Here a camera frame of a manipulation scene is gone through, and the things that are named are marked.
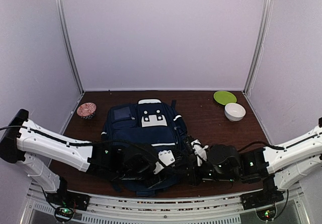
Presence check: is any navy blue backpack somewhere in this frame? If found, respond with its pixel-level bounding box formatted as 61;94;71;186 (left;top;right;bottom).
101;99;188;197

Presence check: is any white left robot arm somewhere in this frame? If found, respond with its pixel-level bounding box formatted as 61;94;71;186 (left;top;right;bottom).
1;107;187;195

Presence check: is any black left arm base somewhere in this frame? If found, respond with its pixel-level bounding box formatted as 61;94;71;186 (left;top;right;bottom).
45;177;90;211

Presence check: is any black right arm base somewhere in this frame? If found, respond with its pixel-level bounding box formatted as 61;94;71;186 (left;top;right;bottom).
240;176;284;210

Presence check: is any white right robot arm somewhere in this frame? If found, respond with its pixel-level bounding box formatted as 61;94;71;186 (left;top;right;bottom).
184;123;321;205

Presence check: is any white bowl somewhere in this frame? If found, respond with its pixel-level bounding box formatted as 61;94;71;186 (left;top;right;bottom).
224;103;246;122

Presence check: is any green plate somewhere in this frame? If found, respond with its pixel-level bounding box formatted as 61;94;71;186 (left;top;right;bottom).
213;91;237;106

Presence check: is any orange patterned bowl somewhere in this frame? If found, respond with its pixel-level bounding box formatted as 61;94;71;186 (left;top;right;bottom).
76;102;97;119

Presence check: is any aluminium front rail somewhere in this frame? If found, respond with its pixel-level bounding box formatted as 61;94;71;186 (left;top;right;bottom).
18;182;313;223

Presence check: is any aluminium frame post right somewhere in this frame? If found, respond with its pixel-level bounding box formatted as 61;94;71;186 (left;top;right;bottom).
244;0;273;96

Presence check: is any aluminium frame post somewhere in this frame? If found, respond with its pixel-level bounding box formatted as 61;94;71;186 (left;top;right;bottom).
55;0;85;95
244;0;273;96

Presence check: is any aluminium frame post left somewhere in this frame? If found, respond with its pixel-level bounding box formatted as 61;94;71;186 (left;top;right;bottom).
55;0;85;95

